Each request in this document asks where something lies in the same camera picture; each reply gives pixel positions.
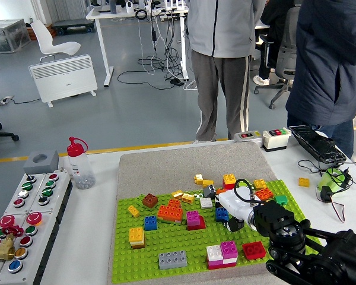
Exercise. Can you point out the green small brick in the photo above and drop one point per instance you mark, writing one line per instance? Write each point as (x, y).
(281, 199)

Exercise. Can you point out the orange brown brick stack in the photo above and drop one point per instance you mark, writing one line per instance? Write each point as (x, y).
(220, 191)

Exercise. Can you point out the white plastic chair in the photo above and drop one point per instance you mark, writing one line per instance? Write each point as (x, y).
(47, 38)

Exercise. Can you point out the green studded baseplate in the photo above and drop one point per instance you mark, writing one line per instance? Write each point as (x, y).
(172, 239)

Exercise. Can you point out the clear bottle red cap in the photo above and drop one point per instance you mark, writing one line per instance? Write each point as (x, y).
(78, 169)

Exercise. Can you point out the grey floor power strip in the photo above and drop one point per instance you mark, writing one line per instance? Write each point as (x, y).
(5, 101)

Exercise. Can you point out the white flat square brick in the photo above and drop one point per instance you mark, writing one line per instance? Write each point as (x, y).
(206, 202)

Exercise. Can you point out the yellow red brick stack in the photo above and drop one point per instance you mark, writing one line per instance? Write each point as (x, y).
(229, 179)

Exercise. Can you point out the white magenta brick stack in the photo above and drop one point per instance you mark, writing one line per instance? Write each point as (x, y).
(214, 252)

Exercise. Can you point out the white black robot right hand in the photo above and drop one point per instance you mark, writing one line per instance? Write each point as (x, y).
(237, 206)

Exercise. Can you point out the grey-brown table mat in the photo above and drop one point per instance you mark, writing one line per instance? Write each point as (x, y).
(181, 163)

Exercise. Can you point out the grey switch box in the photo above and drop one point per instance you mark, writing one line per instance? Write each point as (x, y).
(247, 136)

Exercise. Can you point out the orange long brick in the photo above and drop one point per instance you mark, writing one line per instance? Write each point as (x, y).
(264, 193)

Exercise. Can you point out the black keyboard tray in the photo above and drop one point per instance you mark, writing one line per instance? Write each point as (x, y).
(314, 142)

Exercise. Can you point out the brass valve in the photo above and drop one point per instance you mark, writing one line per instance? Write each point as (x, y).
(3, 252)

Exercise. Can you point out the brown square brick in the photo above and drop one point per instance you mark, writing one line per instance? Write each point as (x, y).
(150, 200)

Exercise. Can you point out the white desk with tower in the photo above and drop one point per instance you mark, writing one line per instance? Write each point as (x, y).
(262, 26)

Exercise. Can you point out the clear storage box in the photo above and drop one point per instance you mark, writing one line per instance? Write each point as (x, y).
(9, 37)

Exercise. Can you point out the blue square brick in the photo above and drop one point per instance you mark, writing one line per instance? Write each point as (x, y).
(150, 223)
(221, 214)

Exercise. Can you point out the shiny gold brick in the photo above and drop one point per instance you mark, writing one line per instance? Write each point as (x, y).
(188, 199)
(177, 194)

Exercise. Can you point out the person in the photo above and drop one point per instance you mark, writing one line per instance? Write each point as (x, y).
(222, 29)
(276, 17)
(326, 59)

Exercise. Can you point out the white small camera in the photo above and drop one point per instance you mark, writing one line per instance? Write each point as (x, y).
(130, 7)

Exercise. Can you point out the grey sloped brick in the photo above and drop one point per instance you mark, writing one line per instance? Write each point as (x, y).
(209, 192)

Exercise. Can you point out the small narrow yellow brick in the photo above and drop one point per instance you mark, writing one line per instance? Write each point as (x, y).
(133, 211)

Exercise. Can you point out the white eight-button control box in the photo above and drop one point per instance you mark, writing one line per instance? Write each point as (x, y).
(35, 190)

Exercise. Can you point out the white panel heater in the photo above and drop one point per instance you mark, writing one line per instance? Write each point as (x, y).
(62, 77)

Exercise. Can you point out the grey eight-stud brick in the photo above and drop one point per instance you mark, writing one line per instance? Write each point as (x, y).
(173, 259)

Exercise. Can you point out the white switch box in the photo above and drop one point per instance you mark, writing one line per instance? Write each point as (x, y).
(274, 142)

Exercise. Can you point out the black power adapter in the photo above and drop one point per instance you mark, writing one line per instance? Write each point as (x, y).
(177, 82)

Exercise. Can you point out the orange brick cluster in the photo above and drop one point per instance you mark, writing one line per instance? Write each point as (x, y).
(169, 212)

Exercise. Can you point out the yellow square brick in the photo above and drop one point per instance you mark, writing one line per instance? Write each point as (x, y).
(304, 182)
(260, 184)

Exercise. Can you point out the white emergency-stop button box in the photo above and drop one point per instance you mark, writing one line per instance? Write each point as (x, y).
(29, 261)

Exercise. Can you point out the red sloped brick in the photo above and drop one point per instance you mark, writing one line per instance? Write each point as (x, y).
(202, 224)

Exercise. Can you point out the magenta square brick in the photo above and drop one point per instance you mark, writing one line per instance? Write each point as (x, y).
(229, 248)
(193, 217)

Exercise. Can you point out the red square brick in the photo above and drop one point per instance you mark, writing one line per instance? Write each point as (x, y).
(254, 250)

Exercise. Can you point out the yellow tan brick stack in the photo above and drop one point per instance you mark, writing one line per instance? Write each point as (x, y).
(136, 234)

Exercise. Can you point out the light green tape roll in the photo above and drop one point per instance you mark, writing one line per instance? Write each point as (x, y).
(324, 181)

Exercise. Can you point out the grey block with hole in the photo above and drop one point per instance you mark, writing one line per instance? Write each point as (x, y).
(47, 164)

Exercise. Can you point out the black wheeled dolly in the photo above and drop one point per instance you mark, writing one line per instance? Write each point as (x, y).
(74, 23)

